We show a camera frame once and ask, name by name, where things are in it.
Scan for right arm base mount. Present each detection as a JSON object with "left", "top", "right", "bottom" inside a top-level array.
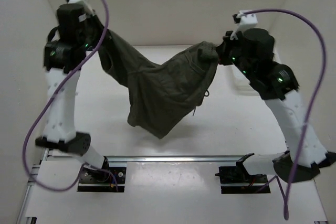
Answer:
[{"left": 215, "top": 153, "right": 271, "bottom": 195}]

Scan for aluminium front rail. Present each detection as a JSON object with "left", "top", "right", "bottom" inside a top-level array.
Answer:
[{"left": 41, "top": 155, "right": 250, "bottom": 163}]

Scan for white plastic basket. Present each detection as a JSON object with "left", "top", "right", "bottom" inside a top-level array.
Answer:
[{"left": 231, "top": 65, "right": 259, "bottom": 96}]

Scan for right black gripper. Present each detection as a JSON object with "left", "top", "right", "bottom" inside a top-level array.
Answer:
[{"left": 216, "top": 30, "right": 254, "bottom": 79}]

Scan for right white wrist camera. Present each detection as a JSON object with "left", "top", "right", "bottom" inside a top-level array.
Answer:
[{"left": 230, "top": 10, "right": 258, "bottom": 40}]

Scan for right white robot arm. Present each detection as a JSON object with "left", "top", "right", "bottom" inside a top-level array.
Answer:
[{"left": 216, "top": 28, "right": 335, "bottom": 183}]

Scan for olive green shorts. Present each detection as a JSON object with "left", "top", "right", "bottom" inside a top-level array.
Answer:
[{"left": 98, "top": 31, "right": 218, "bottom": 139}]

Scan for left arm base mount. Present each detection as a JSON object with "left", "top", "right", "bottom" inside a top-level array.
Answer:
[{"left": 77, "top": 166, "right": 127, "bottom": 193}]

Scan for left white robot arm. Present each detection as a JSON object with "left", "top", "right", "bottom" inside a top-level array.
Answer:
[{"left": 35, "top": 3, "right": 110, "bottom": 182}]

